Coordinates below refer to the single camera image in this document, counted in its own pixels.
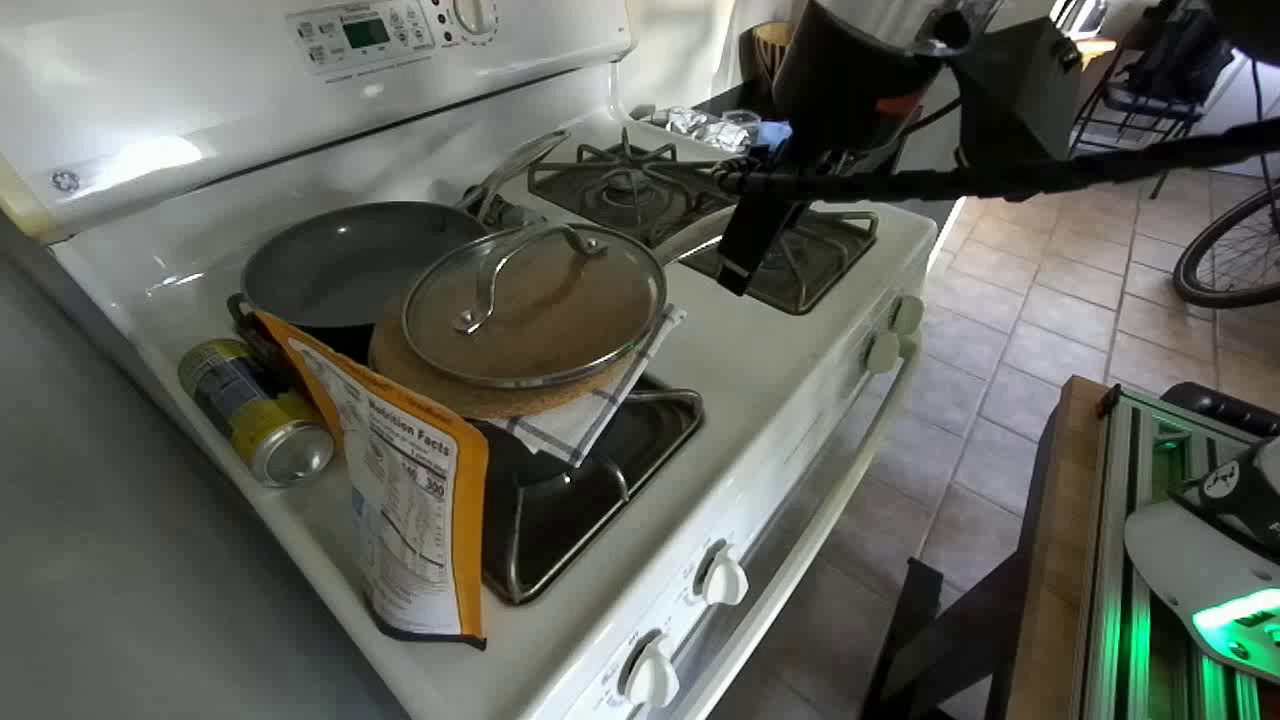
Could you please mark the grey frying pan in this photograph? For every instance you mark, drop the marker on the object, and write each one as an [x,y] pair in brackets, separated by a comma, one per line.
[335,261]

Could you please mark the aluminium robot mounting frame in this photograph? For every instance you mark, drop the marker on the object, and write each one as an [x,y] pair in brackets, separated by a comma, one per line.
[1132,600]

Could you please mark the black flat device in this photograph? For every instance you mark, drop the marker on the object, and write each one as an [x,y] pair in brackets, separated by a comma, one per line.
[1220,404]

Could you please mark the small black pot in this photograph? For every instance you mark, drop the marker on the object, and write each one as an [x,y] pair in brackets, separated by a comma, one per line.
[567,425]

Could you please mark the black burner grate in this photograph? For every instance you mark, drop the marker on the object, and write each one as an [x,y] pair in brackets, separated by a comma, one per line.
[627,193]
[587,522]

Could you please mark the round glass lid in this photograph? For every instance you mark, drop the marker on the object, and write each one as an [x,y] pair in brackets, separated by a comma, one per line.
[587,313]

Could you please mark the orange snack bag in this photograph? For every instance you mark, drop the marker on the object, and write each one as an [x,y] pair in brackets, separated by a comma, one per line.
[402,505]

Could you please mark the yellow drink can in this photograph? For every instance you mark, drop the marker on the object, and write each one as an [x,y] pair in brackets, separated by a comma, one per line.
[252,412]

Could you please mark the brown wicker basket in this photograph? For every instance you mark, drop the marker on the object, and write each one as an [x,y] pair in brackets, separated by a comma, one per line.
[764,55]

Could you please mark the black boxy device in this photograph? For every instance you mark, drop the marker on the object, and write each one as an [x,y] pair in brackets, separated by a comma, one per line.
[1014,106]

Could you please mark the white stove knob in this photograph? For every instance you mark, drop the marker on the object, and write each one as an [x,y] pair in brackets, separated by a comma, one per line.
[649,669]
[907,313]
[880,350]
[721,574]

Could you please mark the black chair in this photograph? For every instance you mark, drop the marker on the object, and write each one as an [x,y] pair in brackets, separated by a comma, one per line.
[1160,63]

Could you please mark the black metal table legs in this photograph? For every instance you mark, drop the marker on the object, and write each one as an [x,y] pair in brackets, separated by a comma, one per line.
[922,641]

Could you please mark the wooden table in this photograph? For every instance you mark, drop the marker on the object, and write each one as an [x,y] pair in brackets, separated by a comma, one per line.
[1063,563]

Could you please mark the white gas stove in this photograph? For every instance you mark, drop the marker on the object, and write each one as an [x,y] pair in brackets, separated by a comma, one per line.
[744,363]

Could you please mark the long black bar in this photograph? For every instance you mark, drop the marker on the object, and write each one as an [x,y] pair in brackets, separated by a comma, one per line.
[1065,169]

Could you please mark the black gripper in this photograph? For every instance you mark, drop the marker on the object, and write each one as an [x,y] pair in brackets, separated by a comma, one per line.
[854,113]

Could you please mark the bicycle wheel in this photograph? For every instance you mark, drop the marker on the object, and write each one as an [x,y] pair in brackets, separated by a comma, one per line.
[1178,266]

